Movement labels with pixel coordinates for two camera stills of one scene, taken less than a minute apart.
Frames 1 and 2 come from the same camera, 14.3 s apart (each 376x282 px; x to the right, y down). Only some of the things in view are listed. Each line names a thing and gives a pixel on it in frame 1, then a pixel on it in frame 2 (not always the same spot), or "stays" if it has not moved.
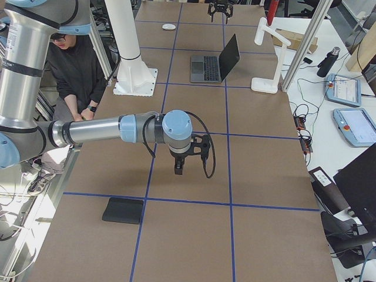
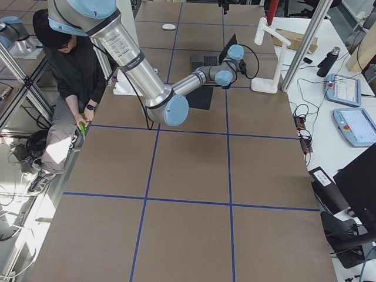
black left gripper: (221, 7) → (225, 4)
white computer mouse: (168, 26) stays
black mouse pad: (123, 210) → (200, 97)
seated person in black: (77, 81) stays
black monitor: (357, 181) stays
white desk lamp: (264, 85) stays
